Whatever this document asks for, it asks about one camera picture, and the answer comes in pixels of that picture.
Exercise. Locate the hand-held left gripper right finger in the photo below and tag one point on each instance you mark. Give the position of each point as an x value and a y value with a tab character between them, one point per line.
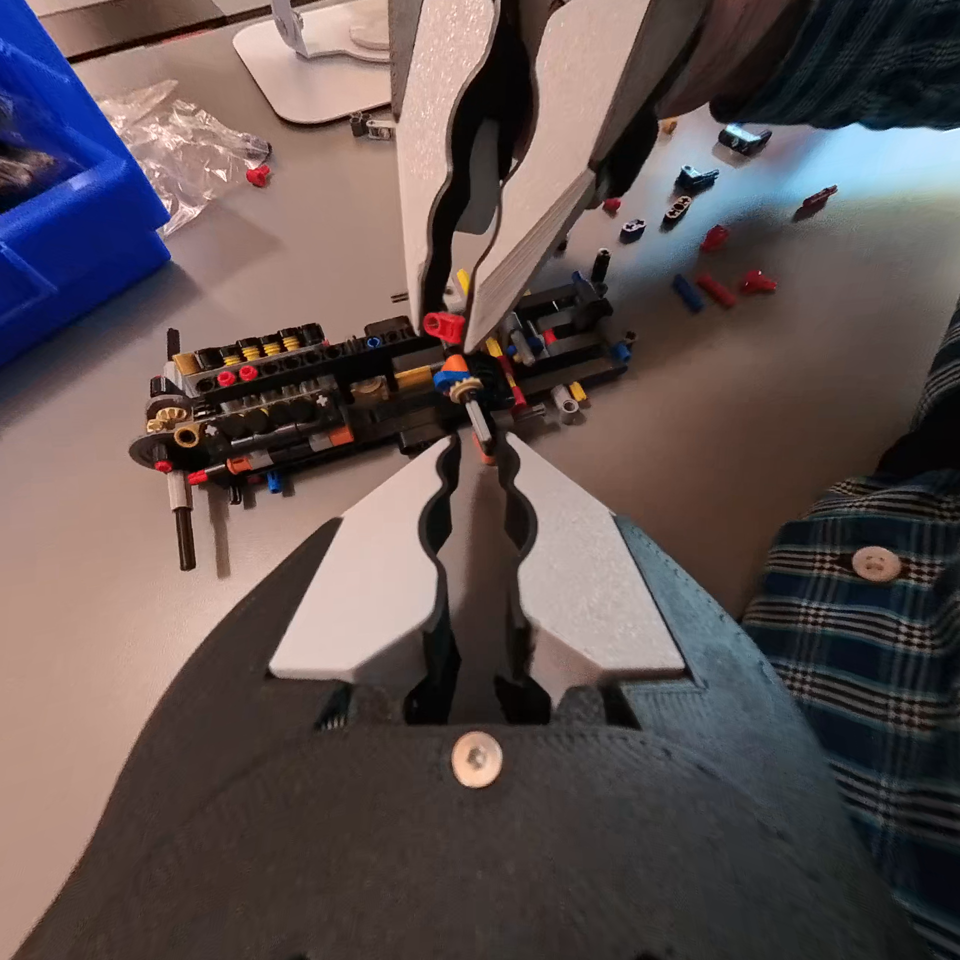
592	592

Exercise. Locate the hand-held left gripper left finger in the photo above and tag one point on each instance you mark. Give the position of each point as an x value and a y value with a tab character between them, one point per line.
360	592

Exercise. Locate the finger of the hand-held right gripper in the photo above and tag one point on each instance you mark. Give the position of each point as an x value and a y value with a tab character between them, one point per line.
600	82
431	112

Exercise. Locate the lego axle with tan gear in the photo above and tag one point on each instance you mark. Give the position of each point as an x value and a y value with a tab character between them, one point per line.
478	420

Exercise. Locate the red lego connector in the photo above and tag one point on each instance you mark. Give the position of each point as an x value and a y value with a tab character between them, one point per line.
715	238
757	281
442	324

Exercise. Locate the black lego vehicle chassis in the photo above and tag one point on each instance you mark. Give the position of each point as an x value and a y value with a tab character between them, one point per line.
300	367

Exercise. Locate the person's right forearm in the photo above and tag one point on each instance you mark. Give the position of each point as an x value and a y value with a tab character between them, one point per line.
825	60

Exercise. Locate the grey and black lego connector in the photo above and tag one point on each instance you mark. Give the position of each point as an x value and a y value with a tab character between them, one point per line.
371	126

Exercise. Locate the dark blue lego connector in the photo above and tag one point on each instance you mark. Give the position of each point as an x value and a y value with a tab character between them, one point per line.
696	178

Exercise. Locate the short black lego beam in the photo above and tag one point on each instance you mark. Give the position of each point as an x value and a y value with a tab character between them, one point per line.
677	210

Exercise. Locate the dark blue lego bush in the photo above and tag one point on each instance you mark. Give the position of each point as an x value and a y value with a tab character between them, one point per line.
634	229

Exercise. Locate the blue lego pin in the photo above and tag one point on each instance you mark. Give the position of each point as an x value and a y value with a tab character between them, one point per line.
687	292

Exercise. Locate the long red lego pin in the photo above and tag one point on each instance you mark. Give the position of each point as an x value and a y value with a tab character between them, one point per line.
716	290

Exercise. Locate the dark red lego pin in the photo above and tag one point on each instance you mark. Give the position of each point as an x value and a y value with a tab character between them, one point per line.
820	196

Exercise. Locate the white monitor stand base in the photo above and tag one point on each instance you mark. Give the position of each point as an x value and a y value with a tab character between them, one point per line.
322	75

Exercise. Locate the clear plastic bag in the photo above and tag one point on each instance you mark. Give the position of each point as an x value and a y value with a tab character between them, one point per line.
172	142

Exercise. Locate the blue plastic bin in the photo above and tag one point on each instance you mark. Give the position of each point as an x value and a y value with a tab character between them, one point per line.
75	247

